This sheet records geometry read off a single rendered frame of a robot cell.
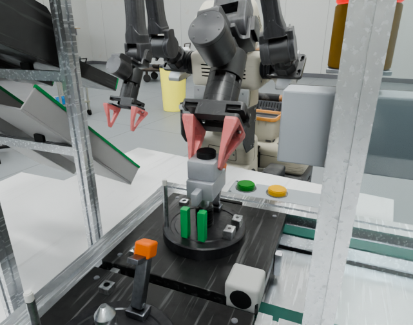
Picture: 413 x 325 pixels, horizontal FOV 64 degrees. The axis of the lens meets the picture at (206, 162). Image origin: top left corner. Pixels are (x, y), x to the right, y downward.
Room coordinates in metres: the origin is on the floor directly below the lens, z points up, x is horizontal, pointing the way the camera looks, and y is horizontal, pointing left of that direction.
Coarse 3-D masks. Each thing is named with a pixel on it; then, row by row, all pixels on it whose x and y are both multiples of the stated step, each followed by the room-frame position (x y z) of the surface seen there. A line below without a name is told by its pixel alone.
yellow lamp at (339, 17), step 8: (336, 8) 0.29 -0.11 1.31; (344, 8) 0.28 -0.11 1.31; (336, 16) 0.29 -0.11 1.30; (344, 16) 0.28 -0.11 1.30; (336, 24) 0.29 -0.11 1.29; (344, 24) 0.28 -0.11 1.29; (336, 32) 0.29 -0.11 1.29; (336, 40) 0.29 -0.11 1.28; (336, 48) 0.29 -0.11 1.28; (336, 56) 0.28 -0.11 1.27; (328, 64) 0.30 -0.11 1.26; (336, 64) 0.28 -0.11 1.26
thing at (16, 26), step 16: (0, 0) 0.46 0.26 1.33; (16, 0) 0.48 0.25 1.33; (32, 0) 0.50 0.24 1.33; (0, 16) 0.45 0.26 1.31; (16, 16) 0.47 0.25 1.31; (32, 16) 0.49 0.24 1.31; (48, 16) 0.51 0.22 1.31; (0, 32) 0.45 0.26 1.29; (16, 32) 0.47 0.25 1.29; (32, 32) 0.49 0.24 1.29; (48, 32) 0.51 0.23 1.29; (0, 48) 0.48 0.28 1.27; (16, 48) 0.47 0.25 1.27; (32, 48) 0.48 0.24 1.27; (48, 48) 0.51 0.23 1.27; (16, 64) 0.58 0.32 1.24; (48, 64) 0.51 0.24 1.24; (80, 64) 0.55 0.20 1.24; (96, 80) 0.57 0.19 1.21; (112, 80) 0.60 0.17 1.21
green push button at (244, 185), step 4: (244, 180) 0.68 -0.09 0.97; (248, 180) 0.68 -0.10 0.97; (240, 184) 0.66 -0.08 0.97; (244, 184) 0.66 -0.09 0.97; (248, 184) 0.66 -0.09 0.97; (252, 184) 0.66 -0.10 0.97; (240, 188) 0.65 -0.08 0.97; (244, 188) 0.65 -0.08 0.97; (248, 188) 0.65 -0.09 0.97; (252, 188) 0.65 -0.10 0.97
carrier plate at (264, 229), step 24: (264, 216) 0.53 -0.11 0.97; (264, 240) 0.45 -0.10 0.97; (120, 264) 0.39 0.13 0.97; (168, 264) 0.39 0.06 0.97; (192, 264) 0.39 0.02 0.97; (216, 264) 0.39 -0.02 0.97; (264, 264) 0.39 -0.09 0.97; (192, 288) 0.35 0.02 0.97; (216, 288) 0.35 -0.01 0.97; (264, 288) 0.36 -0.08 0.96
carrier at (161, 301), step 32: (96, 288) 0.35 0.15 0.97; (128, 288) 0.35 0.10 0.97; (160, 288) 0.35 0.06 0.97; (32, 320) 0.22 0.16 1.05; (64, 320) 0.29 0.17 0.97; (96, 320) 0.23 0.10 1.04; (128, 320) 0.27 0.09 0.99; (160, 320) 0.27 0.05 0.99; (192, 320) 0.29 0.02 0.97; (224, 320) 0.29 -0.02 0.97
